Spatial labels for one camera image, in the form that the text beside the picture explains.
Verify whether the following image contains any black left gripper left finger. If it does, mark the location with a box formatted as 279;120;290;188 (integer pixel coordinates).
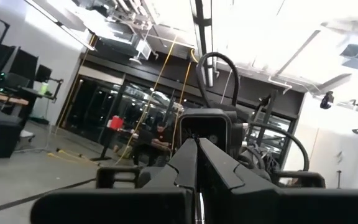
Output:
30;138;198;224

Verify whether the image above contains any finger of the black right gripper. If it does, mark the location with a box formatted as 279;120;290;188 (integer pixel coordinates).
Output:
96;166;142;190
272;170;326;190

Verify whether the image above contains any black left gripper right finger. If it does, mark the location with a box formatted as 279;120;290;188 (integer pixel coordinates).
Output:
198;138;358;224

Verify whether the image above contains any black floor stand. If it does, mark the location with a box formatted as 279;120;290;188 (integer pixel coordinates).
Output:
90;129;114;162

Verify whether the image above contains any red box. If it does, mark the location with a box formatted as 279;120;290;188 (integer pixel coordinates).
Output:
109;114;125;131

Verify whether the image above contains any black laptop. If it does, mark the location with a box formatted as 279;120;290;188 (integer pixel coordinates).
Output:
137;129;155;146

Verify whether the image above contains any person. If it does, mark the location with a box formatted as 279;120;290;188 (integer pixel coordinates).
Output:
132;121;175;167

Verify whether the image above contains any black overhead beam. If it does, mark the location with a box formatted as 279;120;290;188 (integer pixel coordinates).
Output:
193;0;214;88

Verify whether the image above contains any small black monitor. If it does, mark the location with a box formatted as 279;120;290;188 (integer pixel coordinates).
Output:
34;64;53;83

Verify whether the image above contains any wooden desk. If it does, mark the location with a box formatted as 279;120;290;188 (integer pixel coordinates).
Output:
0;88;30;118

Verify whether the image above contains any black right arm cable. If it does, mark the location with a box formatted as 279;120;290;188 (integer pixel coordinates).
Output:
196;52;241;110
247;121;310;172

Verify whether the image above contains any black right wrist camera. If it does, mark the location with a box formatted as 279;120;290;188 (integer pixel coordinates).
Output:
178;108;233;158

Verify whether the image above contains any yellow floor cable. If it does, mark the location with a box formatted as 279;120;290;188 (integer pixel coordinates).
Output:
47;149;101;166

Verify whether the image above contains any black ceiling camera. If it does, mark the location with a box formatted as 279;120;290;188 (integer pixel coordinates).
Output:
319;91;335;110

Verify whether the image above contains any yellow hanging cable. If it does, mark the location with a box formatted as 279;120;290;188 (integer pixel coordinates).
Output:
115;35;178;166

